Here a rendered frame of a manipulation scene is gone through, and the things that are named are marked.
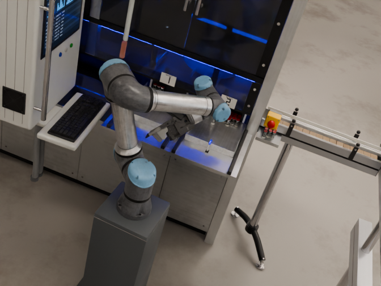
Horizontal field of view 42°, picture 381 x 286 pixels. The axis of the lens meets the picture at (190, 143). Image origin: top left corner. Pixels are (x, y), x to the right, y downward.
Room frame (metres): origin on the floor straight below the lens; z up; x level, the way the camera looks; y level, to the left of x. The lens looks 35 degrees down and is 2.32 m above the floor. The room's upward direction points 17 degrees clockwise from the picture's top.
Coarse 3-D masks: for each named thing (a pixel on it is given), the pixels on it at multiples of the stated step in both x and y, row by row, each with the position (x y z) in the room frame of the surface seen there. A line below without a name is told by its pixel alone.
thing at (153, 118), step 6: (138, 114) 2.14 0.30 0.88; (144, 114) 2.15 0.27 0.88; (150, 114) 2.17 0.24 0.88; (156, 114) 2.18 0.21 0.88; (162, 114) 2.20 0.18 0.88; (168, 114) 2.22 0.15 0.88; (138, 120) 2.08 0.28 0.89; (144, 120) 2.07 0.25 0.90; (150, 120) 2.07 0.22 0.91; (156, 120) 2.13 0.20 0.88; (162, 120) 2.14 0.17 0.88; (150, 126) 2.07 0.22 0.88; (156, 126) 2.06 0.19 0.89
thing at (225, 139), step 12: (204, 120) 2.26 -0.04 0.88; (192, 132) 2.12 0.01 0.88; (204, 132) 2.15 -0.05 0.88; (216, 132) 2.18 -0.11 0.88; (228, 132) 2.22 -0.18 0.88; (240, 132) 2.25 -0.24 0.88; (204, 144) 2.03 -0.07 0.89; (216, 144) 2.08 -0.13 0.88; (228, 144) 2.11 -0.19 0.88; (228, 156) 2.01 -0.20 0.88
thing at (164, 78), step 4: (160, 76) 2.33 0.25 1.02; (164, 76) 2.33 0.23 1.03; (168, 76) 2.33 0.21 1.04; (172, 76) 2.32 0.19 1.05; (160, 80) 2.33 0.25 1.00; (164, 80) 2.33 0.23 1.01; (168, 80) 2.33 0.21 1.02; (172, 80) 2.32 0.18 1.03; (168, 84) 2.33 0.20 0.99; (172, 84) 2.32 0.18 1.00
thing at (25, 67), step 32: (0, 0) 1.86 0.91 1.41; (32, 0) 1.85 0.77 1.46; (64, 0) 2.08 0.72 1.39; (0, 32) 1.86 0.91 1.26; (32, 32) 1.85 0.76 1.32; (64, 32) 2.12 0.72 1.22; (0, 64) 1.86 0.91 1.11; (32, 64) 1.85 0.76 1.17; (64, 64) 2.16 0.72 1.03; (0, 96) 1.86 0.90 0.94; (32, 96) 1.86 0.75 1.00
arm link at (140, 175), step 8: (136, 160) 1.60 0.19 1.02; (144, 160) 1.61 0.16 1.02; (128, 168) 1.56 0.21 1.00; (136, 168) 1.56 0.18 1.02; (144, 168) 1.57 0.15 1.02; (152, 168) 1.59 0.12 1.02; (128, 176) 1.54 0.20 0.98; (136, 176) 1.52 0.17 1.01; (144, 176) 1.53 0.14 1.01; (152, 176) 1.55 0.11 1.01; (128, 184) 1.53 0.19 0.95; (136, 184) 1.51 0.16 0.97; (144, 184) 1.52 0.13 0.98; (152, 184) 1.54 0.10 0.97; (128, 192) 1.52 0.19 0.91; (136, 192) 1.51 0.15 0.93; (144, 192) 1.52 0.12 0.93
